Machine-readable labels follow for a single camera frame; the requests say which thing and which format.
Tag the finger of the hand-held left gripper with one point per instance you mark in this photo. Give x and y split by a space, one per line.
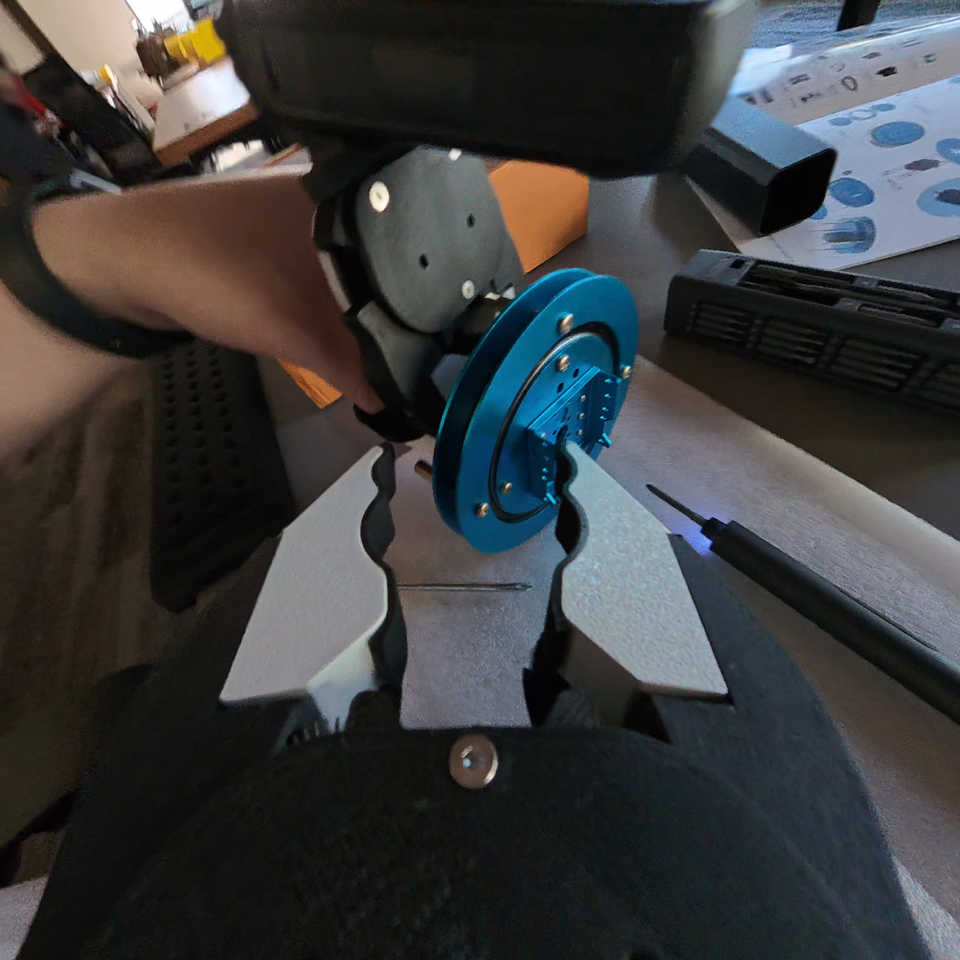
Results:
450 371

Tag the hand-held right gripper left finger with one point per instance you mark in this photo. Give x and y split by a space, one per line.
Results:
315 600

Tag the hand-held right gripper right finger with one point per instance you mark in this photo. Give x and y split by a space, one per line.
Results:
630 592

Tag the blue metal disc assembly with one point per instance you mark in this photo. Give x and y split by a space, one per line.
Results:
517 390

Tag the orange cardboard box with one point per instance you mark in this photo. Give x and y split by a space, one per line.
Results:
547 210

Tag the white foam mat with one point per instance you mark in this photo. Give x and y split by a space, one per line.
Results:
712 465

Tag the black perforated panel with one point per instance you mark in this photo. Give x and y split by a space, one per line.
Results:
210 465

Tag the black electric screwdriver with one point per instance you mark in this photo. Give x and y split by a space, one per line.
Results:
825 592

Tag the white background table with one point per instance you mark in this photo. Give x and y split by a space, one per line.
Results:
199 105

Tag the yellow crate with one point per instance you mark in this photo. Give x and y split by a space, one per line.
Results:
196 41

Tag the black rectangular sleeve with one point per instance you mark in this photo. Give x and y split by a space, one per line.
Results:
765 165

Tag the black screwdriver bit case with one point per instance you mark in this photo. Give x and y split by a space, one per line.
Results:
817 330

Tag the printed instruction sheet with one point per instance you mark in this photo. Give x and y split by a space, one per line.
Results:
892 142

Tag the black wristband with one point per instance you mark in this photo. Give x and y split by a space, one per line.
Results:
30 292

